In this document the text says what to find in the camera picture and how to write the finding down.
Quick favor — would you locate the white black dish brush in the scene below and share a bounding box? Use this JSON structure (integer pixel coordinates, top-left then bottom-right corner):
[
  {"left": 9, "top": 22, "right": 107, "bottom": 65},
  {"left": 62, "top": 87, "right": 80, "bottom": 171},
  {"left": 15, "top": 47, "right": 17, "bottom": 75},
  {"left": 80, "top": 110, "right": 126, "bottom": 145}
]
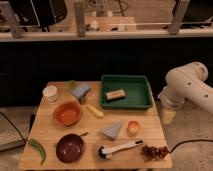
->
[{"left": 98, "top": 140, "right": 143, "bottom": 159}]

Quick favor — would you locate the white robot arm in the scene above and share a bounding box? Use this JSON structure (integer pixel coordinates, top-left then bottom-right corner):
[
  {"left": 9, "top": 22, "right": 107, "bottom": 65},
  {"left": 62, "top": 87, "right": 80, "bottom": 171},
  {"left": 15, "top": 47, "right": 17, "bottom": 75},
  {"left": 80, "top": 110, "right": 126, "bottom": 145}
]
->
[{"left": 158, "top": 62, "right": 213, "bottom": 125}]

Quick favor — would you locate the green plastic tray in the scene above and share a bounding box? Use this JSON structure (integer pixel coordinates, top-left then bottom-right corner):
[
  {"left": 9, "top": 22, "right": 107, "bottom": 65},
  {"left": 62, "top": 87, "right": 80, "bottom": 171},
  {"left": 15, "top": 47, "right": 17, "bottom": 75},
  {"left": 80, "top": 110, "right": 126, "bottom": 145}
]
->
[{"left": 99, "top": 75, "right": 153, "bottom": 110}]

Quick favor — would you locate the tan sponge block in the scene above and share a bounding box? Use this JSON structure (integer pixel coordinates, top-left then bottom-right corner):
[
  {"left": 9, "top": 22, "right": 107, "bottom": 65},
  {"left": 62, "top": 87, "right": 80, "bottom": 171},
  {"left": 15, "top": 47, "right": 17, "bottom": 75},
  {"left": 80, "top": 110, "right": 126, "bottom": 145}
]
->
[{"left": 105, "top": 89, "right": 126, "bottom": 101}]

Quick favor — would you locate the blue sponge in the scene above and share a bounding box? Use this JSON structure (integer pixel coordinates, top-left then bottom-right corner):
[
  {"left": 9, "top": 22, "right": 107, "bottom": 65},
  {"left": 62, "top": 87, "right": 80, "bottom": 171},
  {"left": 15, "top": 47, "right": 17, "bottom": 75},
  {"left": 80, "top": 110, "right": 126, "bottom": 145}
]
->
[{"left": 72, "top": 83, "right": 90, "bottom": 99}]

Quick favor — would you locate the small green cup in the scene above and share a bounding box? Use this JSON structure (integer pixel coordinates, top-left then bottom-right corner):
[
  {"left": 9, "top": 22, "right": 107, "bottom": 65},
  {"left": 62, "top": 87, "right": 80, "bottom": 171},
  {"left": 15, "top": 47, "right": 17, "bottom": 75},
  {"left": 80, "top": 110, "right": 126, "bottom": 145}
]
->
[{"left": 67, "top": 80, "right": 76, "bottom": 90}]

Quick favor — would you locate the orange bowl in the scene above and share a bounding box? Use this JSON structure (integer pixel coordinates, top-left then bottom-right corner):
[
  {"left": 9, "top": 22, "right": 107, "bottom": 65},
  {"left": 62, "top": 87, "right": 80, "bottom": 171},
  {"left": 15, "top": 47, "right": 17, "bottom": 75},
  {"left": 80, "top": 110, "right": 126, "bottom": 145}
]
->
[{"left": 53, "top": 102, "right": 82, "bottom": 126}]

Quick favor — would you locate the orange peach toy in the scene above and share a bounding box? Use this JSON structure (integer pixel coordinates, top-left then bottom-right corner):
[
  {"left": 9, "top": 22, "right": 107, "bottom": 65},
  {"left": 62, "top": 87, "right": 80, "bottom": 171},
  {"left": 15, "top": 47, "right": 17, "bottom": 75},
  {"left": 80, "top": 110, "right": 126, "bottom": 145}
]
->
[{"left": 127, "top": 121, "right": 141, "bottom": 135}]

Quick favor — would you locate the white cup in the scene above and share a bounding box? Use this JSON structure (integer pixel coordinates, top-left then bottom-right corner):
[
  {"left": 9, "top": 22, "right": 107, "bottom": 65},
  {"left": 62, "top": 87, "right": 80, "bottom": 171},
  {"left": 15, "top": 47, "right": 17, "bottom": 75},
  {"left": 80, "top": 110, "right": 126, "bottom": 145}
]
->
[{"left": 42, "top": 86, "right": 59, "bottom": 102}]

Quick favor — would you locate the dark purple bowl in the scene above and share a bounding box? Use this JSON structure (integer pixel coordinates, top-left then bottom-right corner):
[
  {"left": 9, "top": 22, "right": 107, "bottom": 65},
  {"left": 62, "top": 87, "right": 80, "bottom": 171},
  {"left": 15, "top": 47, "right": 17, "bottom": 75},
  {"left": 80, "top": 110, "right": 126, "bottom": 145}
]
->
[{"left": 55, "top": 133, "right": 86, "bottom": 163}]

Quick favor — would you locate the dark red grape bunch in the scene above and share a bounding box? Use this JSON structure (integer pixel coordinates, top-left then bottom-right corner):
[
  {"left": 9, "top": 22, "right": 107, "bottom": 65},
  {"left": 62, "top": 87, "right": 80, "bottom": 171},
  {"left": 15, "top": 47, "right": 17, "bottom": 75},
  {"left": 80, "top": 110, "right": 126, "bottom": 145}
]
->
[{"left": 141, "top": 145, "right": 169, "bottom": 161}]

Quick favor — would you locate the green chili pepper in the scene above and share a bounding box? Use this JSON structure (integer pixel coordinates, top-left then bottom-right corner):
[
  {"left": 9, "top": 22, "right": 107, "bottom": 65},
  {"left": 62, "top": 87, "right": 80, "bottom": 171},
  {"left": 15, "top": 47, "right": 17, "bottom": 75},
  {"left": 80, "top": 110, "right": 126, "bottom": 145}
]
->
[{"left": 28, "top": 139, "right": 46, "bottom": 164}]

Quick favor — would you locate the black cable right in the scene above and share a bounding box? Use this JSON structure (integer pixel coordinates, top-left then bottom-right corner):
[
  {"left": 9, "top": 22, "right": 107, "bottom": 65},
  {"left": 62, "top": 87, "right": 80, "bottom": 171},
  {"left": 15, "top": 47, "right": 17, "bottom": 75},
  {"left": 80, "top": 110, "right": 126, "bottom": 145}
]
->
[{"left": 168, "top": 138, "right": 213, "bottom": 154}]

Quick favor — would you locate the black cable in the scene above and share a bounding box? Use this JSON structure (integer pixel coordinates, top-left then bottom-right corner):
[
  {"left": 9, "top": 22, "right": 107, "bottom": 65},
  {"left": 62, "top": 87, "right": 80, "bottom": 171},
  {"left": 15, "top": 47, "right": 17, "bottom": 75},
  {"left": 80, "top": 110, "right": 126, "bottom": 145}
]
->
[
  {"left": 168, "top": 138, "right": 213, "bottom": 154},
  {"left": 0, "top": 111, "right": 28, "bottom": 144}
]

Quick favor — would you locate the black cable left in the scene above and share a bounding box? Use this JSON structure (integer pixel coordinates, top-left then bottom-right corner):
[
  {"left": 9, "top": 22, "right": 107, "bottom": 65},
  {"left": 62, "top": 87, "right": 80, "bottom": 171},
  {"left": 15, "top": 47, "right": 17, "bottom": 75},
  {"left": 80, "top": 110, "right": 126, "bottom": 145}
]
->
[{"left": 0, "top": 111, "right": 28, "bottom": 144}]

